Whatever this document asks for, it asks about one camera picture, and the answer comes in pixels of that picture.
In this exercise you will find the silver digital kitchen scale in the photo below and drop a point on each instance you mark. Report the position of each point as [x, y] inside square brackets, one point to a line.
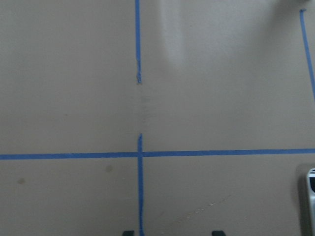
[307, 202]

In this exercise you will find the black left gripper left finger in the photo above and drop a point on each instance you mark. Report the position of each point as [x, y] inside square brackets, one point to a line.
[128, 233]

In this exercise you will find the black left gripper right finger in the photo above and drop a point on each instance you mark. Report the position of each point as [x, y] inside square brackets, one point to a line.
[217, 233]

